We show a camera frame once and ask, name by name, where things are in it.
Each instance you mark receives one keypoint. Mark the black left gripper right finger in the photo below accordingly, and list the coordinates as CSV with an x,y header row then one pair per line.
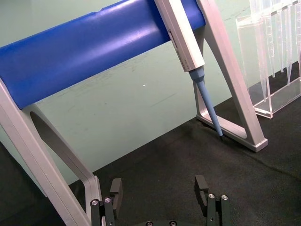
x,y
201,186

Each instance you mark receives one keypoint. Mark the clear acrylic rack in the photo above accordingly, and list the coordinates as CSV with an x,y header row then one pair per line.
x,y
282,99

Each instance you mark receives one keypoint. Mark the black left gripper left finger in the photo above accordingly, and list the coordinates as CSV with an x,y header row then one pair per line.
x,y
116,188

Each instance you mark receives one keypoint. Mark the black table cloth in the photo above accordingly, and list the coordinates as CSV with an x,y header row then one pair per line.
x,y
169,169

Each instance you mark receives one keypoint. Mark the white pipette with blue tip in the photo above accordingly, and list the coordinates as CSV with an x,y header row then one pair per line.
x,y
183,37

